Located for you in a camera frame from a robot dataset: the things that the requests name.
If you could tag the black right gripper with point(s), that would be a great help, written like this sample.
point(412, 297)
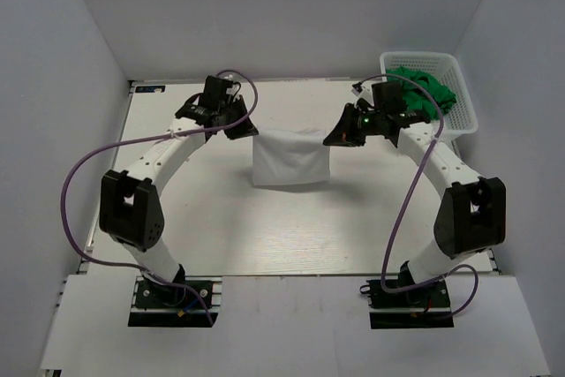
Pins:
point(344, 133)

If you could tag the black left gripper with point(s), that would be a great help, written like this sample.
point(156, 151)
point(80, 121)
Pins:
point(244, 129)

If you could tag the white t shirt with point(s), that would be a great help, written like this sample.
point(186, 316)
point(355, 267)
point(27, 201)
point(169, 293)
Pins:
point(284, 157)

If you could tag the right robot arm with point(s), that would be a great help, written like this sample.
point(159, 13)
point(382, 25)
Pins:
point(472, 214)

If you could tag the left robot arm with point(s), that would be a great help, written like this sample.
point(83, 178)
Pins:
point(131, 210)

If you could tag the green t shirt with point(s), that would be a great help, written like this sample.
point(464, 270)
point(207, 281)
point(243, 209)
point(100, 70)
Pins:
point(414, 97)

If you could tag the white plastic basket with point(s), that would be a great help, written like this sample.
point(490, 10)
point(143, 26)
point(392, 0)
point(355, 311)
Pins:
point(461, 119)

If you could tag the blue label sticker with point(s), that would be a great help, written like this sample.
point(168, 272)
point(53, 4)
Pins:
point(151, 89)

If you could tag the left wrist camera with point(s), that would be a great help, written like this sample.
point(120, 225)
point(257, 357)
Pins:
point(205, 107)

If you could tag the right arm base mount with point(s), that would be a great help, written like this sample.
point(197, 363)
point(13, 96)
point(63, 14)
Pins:
point(417, 309)

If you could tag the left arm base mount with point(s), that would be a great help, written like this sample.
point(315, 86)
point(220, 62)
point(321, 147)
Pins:
point(156, 306)

